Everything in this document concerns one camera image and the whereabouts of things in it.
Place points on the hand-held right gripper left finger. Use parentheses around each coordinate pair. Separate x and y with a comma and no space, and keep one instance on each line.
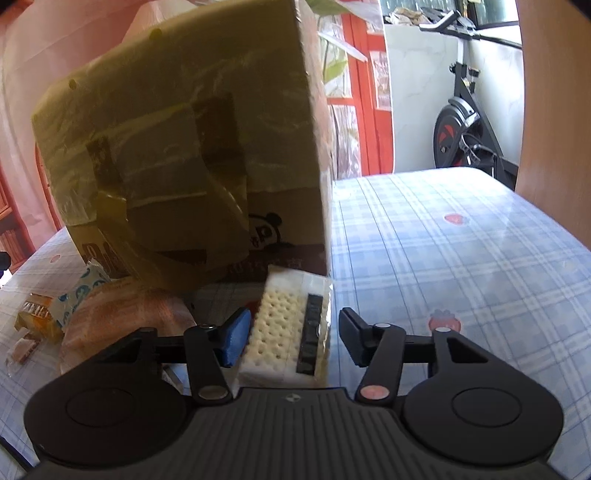
(235,337)

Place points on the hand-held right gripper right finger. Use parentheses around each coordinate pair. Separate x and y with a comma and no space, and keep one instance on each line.
(353,337)

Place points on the clear cracker packet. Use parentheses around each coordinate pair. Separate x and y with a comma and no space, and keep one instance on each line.
(281,332)

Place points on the yellow snack packet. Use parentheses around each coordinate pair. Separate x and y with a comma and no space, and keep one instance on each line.
(37,318)

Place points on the taped cardboard box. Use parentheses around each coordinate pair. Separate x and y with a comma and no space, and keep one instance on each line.
(184,138)

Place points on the orange snack bag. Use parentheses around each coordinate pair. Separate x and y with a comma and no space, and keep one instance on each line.
(129,309)

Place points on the plaid strawberry tablecloth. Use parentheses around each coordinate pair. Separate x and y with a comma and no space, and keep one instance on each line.
(438,258)

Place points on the blue white snack packet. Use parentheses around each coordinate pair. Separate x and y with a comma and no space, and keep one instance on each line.
(81,290)

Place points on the brown snack packet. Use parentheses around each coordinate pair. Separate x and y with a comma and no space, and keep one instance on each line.
(23,348)

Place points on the black exercise bike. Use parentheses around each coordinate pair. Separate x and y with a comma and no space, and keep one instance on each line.
(455,134)

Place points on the crumpled beige cloth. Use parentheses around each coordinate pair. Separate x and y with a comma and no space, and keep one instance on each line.
(408,16)

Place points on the white partition wall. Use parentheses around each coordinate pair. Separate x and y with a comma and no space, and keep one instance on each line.
(415,92)

